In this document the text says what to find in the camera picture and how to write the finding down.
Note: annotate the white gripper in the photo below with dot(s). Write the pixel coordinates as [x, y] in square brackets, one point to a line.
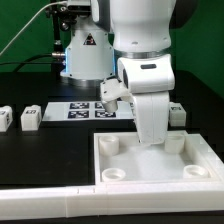
[146, 84]

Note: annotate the white square tabletop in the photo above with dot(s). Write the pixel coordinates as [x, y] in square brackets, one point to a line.
[183, 157]

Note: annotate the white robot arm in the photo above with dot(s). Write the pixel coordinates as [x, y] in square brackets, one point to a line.
[122, 46]

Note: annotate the white marker sheet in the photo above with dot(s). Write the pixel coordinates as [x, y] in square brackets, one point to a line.
[85, 110]

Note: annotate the white L-shaped fence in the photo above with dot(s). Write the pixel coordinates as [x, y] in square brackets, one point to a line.
[111, 199]

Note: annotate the black camera stand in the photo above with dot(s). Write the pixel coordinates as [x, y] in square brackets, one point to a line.
[63, 19]

